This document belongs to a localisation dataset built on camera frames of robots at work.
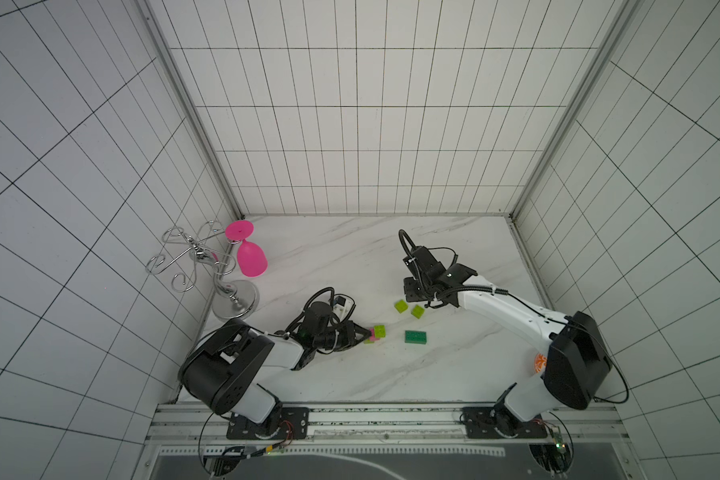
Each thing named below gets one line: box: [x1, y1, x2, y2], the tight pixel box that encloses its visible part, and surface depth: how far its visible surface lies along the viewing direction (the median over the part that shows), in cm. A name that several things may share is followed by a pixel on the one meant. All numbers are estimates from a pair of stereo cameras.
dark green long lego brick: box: [404, 330, 427, 345], surface depth 87 cm
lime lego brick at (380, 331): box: [374, 325, 387, 339], surface depth 85 cm
